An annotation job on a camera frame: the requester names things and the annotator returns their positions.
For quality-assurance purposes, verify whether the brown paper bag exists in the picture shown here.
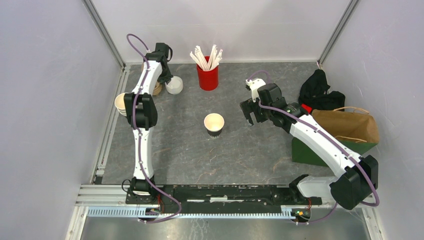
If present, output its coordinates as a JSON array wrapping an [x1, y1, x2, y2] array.
[[311, 106, 380, 144]]

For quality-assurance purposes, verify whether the brown cardboard cup carrier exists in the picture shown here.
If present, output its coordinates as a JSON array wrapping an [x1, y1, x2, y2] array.
[[139, 60, 163, 96]]

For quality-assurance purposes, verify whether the stack of white lids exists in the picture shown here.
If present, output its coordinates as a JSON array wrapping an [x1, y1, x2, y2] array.
[[165, 76, 184, 95]]

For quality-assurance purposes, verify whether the green box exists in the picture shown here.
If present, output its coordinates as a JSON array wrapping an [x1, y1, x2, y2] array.
[[291, 136, 378, 167]]

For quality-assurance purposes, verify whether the black cloth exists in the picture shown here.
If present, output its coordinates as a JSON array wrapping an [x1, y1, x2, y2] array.
[[298, 69, 346, 111]]

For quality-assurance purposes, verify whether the red straw holder cup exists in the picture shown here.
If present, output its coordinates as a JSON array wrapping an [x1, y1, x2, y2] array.
[[196, 64, 219, 91]]

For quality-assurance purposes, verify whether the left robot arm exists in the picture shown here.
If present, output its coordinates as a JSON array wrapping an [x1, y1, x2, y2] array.
[[123, 42, 173, 205]]

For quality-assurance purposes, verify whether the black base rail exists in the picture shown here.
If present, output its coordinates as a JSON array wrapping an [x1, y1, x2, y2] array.
[[125, 184, 323, 214]]

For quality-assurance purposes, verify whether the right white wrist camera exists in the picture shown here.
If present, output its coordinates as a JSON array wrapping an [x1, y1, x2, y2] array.
[[245, 78, 267, 103]]

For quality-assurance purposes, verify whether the bundle of wrapped straws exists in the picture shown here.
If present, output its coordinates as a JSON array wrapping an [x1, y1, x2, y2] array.
[[189, 44, 223, 72]]

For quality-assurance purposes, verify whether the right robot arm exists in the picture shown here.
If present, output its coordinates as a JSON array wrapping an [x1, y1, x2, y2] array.
[[240, 78, 380, 210]]

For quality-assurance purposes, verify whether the white cable duct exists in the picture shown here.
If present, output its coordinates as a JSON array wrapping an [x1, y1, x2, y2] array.
[[87, 206, 295, 220]]

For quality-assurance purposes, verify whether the red tag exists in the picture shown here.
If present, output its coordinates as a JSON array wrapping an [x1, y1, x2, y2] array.
[[300, 103, 313, 114]]

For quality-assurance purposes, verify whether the stack of paper cups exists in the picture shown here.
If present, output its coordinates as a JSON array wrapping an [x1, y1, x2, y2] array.
[[114, 92, 127, 117]]

